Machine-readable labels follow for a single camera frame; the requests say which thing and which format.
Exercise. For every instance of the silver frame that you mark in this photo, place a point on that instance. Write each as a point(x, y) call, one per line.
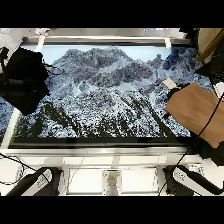
point(110, 181)

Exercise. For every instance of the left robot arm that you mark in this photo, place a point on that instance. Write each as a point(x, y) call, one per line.
point(36, 182)

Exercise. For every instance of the black garment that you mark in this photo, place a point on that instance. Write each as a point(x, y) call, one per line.
point(25, 81)

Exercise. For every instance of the brown garment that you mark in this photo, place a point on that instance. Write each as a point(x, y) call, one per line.
point(196, 108)

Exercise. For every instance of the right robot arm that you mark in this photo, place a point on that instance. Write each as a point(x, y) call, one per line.
point(196, 181)

